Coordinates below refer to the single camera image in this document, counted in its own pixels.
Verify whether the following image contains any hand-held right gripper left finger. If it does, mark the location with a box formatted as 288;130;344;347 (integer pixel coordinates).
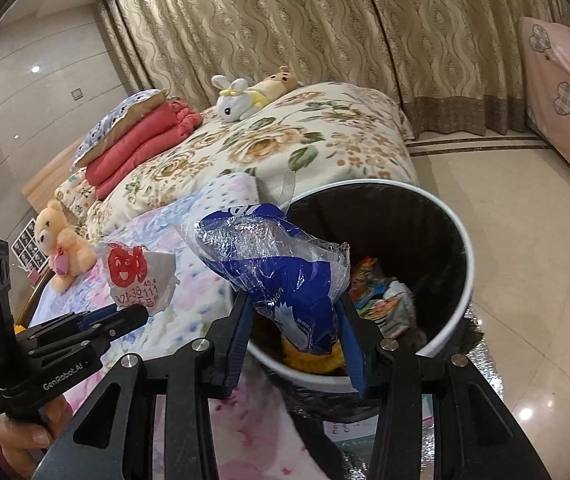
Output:
60;290;254;480

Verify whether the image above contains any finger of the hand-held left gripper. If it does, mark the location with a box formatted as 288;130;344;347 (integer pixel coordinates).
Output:
18;305;122;346
32;305;150;361

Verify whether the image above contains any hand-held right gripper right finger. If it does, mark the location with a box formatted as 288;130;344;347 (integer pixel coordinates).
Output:
335;296;553;480

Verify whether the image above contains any orange ribbed item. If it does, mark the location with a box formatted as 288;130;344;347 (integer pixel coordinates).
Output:
282;339;347;375

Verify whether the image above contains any red printed paper wrapper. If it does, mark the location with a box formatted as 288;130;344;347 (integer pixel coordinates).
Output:
96;242;178;317

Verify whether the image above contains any white trash bin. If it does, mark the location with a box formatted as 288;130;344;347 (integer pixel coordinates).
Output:
245;179;476;395

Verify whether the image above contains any person's left hand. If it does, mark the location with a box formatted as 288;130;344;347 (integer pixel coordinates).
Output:
0;400;73;480

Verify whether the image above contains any wooden nightstand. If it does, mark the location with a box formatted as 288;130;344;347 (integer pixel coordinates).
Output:
15;270;52;326

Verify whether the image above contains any black plastic bag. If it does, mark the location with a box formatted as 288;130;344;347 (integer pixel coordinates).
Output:
280;387;382;423

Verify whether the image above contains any pastel floral blanket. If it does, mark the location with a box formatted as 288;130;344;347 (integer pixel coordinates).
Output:
25;172;346;480

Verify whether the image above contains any beige teddy bear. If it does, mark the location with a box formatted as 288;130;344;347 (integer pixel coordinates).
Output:
32;199;98;293

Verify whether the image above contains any wooden headboard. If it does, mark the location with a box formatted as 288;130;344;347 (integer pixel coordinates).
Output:
21;147;86;211

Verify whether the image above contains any small floral pillow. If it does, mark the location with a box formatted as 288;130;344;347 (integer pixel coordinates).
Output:
55;167;98;218

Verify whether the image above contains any folded red quilt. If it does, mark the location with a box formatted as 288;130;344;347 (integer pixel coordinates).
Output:
85;100;205;201

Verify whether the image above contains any blue dotted pillow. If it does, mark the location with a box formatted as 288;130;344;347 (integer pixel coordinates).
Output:
70;89;168;168

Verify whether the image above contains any rose print duvet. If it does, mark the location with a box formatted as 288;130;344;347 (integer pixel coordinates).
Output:
85;82;421;241

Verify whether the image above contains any white rabbit plush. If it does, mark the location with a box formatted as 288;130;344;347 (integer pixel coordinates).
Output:
211;75;266;122

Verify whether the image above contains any small tan bear plush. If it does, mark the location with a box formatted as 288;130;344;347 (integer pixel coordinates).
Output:
247;66;305;106

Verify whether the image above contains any beige patterned curtain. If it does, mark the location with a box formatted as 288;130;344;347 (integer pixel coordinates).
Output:
95;0;570;141

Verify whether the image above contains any pink heart print cover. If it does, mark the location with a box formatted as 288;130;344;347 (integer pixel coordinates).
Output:
517;16;570;211

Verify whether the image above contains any black white photo frame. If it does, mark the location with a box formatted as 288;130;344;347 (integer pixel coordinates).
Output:
11;220;48;268

